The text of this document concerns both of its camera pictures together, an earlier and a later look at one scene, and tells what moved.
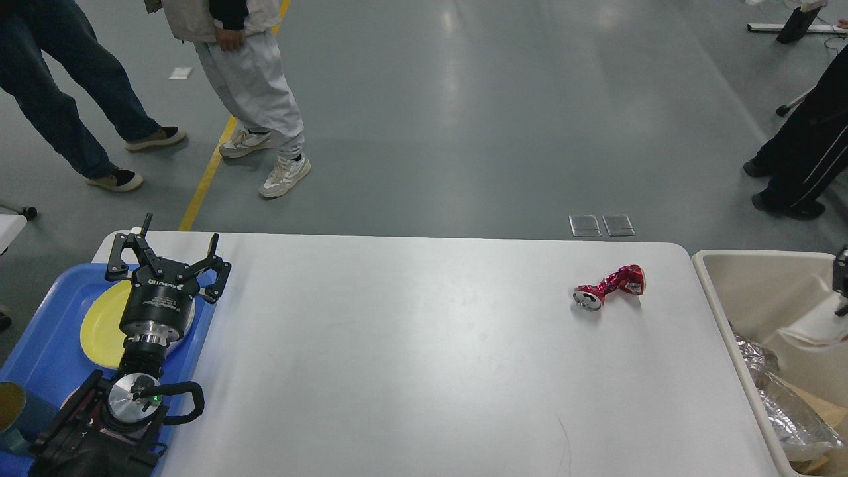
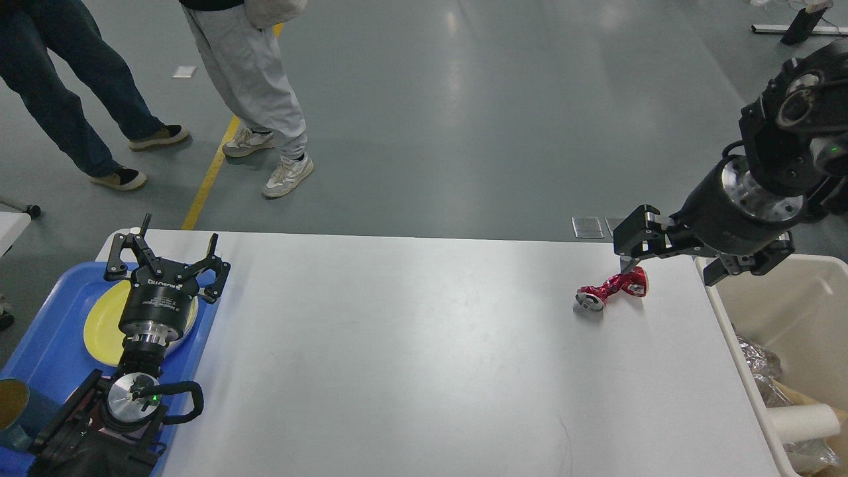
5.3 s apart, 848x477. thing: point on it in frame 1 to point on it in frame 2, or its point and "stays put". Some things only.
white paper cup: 821,327 to 796,423
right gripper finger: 840,279 to 727,212
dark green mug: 22,419 stays put
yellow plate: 103,338 stays put
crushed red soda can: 630,278 stays put
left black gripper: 158,309 stays put
